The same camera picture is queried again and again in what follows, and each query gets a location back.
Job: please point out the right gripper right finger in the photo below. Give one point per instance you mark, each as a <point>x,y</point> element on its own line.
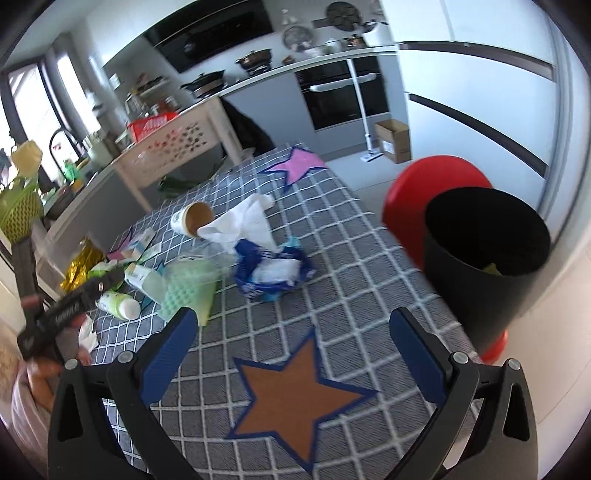
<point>483,426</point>

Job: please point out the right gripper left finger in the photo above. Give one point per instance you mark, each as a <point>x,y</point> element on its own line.
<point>82,444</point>

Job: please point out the small white tissue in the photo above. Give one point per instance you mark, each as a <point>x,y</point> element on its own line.
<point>87,337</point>

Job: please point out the green cap plastic bottle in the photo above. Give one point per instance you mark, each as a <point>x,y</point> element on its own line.
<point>119,305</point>

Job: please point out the white green carton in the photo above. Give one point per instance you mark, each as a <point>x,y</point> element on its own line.
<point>146,280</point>

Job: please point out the white paper cup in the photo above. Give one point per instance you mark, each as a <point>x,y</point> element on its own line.
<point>190,218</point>

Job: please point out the blue white plastic wrapper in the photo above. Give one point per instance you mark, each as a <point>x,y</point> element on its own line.
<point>265,275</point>

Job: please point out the black trash bin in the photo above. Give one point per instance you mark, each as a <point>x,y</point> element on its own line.
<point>484,249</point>

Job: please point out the gold foil bag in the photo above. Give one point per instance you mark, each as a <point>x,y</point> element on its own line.
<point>87,256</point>

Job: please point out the green woven basket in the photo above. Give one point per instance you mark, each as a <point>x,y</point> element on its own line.
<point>20,206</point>

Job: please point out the green leek stalks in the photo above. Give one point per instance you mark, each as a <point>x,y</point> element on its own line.
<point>172,186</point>

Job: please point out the grey checked star tablecloth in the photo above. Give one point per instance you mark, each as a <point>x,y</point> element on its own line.
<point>363,274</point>

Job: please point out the red plastic basket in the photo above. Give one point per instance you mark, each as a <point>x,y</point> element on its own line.
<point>139,129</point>

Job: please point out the cream perforated chair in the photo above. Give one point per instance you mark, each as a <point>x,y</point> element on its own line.
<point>192,133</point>

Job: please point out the red round stool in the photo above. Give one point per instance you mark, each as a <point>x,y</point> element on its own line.
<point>410,194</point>

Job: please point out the black cooking pot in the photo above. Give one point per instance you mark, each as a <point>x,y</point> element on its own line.
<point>205,85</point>

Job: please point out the white stick vacuum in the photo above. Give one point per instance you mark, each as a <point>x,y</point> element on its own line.
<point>372,153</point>

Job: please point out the cardboard box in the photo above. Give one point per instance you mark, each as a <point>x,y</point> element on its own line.
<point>394,140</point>

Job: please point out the black range hood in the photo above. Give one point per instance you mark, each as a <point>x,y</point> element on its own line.
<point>205,28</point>

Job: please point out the brown cooking pot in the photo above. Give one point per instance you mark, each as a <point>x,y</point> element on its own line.
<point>256,62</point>

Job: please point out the white refrigerator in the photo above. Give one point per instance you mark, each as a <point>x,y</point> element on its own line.
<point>481,83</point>

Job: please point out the black built-in oven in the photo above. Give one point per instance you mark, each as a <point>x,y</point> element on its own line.
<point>329,94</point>

